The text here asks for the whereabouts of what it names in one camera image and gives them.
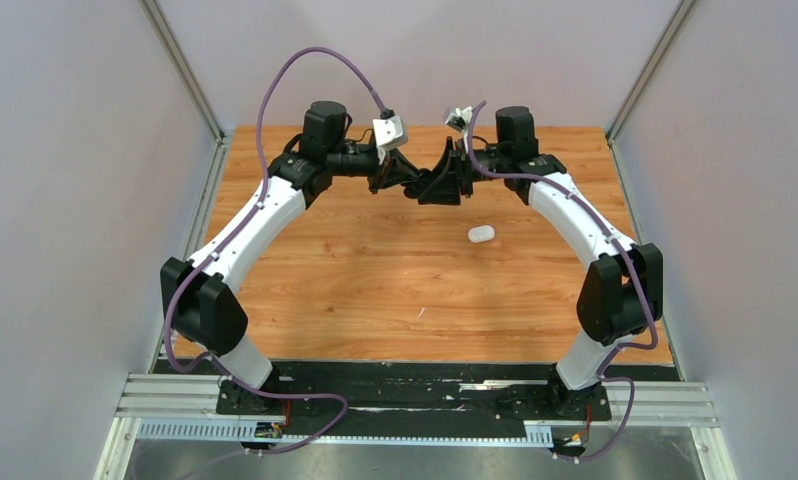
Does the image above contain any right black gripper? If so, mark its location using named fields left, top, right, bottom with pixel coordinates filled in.
left=417, top=137, right=509, bottom=205

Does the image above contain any white earbud charging case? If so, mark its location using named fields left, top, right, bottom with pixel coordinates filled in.
left=467, top=225, right=496, bottom=244

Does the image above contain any black earbud charging case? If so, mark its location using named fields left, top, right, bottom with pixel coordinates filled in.
left=403, top=169, right=433, bottom=200

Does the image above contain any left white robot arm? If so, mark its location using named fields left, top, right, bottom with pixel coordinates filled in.
left=160, top=101, right=418, bottom=413

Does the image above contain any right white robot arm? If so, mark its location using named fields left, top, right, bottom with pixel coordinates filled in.
left=421, top=106, right=663, bottom=418

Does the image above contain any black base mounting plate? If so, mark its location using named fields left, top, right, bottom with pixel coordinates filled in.
left=216, top=361, right=611, bottom=438

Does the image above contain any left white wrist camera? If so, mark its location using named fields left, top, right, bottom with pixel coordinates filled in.
left=372, top=115, right=408, bottom=164

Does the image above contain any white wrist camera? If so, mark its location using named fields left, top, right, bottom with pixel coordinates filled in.
left=443, top=106, right=474, bottom=138
left=372, top=115, right=408, bottom=164

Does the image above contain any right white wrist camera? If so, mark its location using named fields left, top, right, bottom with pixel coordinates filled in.
left=443, top=106, right=474, bottom=138

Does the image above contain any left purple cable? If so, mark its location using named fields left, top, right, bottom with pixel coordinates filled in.
left=163, top=46, right=395, bottom=457

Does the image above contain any grey slotted cable duct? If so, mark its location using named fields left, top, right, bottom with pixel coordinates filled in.
left=136, top=419, right=554, bottom=448

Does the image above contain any aluminium frame rail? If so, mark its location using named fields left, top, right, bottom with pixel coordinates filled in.
left=115, top=374, right=735, bottom=479

